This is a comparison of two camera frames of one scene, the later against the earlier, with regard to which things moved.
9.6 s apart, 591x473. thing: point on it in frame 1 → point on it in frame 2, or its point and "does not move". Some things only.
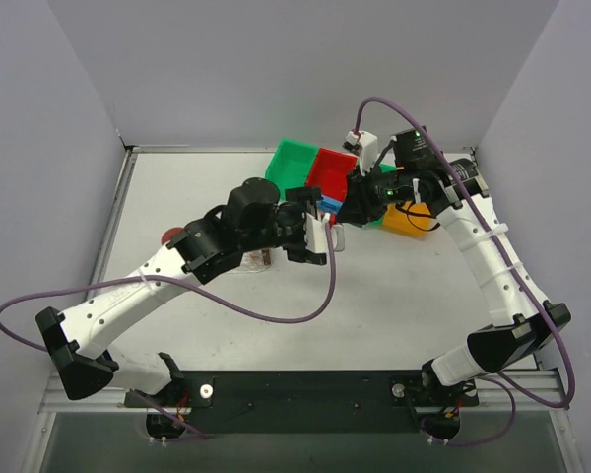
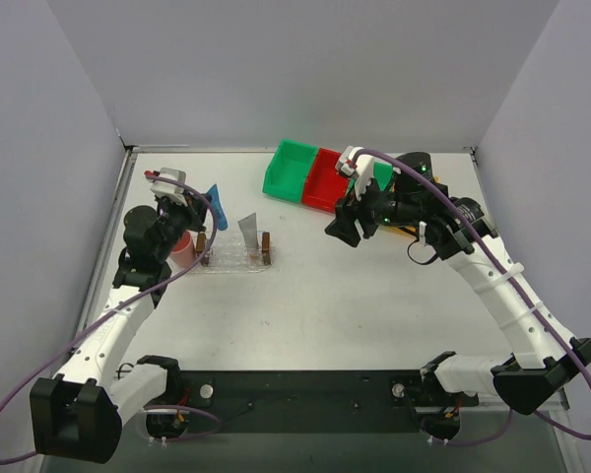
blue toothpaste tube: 328,206 → 222,218
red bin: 330,170 does not move
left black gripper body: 302,225 → 193,212
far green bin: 291,166 does not move
